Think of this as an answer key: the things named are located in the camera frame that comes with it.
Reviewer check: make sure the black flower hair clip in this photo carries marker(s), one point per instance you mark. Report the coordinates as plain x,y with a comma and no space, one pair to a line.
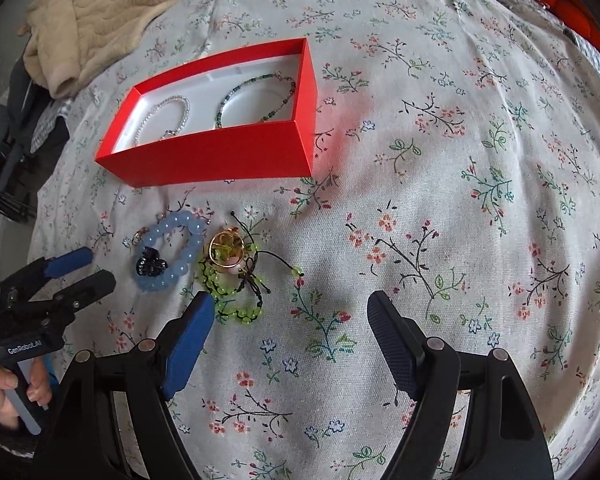
150,262

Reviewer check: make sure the beige quilted blanket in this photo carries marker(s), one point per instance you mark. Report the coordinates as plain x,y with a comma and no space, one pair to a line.
95,20

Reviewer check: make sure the grey checked cloth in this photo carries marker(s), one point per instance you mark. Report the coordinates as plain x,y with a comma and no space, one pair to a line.
47,122

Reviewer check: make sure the person's left hand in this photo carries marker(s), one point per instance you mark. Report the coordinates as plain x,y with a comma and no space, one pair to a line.
2,400

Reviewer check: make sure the red cardboard box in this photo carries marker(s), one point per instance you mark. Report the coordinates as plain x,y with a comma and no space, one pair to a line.
205,155

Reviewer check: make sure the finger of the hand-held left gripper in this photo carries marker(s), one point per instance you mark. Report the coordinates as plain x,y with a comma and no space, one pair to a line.
87,287
70,262

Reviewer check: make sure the dark grey chair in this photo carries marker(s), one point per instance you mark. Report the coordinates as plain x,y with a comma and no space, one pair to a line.
10,125

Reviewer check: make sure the gold hoop rings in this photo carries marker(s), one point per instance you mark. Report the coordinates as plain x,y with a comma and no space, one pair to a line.
230,261

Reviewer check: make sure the floral bed sheet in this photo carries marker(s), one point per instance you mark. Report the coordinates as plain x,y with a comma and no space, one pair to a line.
430,210

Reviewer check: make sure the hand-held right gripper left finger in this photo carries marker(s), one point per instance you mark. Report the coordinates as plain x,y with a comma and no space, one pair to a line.
190,345

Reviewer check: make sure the grey quilted mattress edge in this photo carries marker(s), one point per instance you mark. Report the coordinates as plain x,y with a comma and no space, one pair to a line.
580,45

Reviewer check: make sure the orange knitted cloth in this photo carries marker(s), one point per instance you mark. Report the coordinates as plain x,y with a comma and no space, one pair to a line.
565,0

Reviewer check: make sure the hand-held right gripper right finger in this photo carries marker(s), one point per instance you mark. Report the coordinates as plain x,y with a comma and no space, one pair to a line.
395,347

